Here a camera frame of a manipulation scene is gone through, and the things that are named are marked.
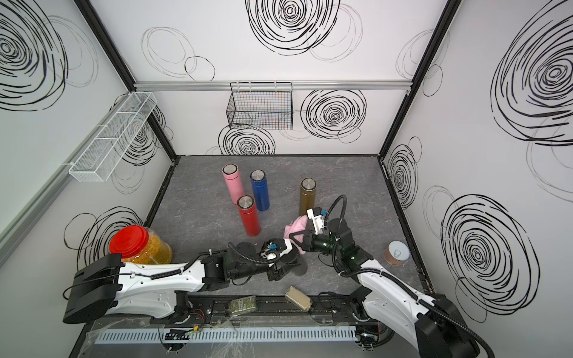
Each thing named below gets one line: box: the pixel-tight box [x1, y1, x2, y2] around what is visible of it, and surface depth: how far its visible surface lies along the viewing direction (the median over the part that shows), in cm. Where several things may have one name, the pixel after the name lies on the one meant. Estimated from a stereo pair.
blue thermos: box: [249, 169, 271, 212], surface depth 87 cm
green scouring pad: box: [229, 295, 258, 317], surface depth 74 cm
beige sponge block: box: [285, 285, 312, 312], surface depth 75 cm
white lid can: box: [383, 240, 411, 267], surface depth 84 cm
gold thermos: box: [299, 176, 318, 217], surface depth 84 cm
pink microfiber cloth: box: [283, 214, 309, 255], surface depth 77 cm
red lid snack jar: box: [108, 225, 174, 265], surface depth 75 cm
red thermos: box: [236, 194, 262, 238], surface depth 79 cm
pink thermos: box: [221, 163, 245, 206], surface depth 89 cm
